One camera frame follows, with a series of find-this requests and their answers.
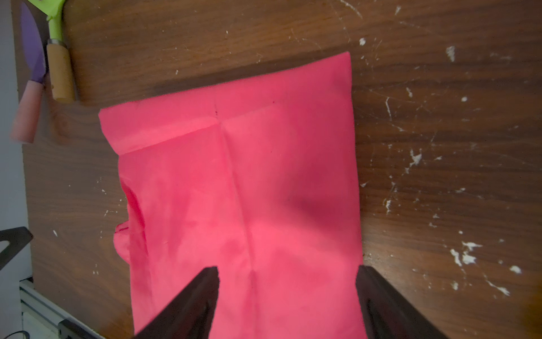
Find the aluminium front rail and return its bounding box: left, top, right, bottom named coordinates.
left=19, top=279, right=103, bottom=338

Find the purple toy shovel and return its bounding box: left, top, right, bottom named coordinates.
left=10, top=3, right=47, bottom=144

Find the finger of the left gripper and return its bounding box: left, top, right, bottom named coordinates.
left=0, top=227, right=33, bottom=270

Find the green toy rake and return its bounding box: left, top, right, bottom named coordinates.
left=29, top=0, right=76, bottom=103

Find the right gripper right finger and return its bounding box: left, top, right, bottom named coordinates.
left=356, top=265, right=447, bottom=339

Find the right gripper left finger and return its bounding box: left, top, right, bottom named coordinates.
left=135, top=266, right=220, bottom=339

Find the pink raincoat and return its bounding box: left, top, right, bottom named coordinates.
left=99, top=52, right=366, bottom=338

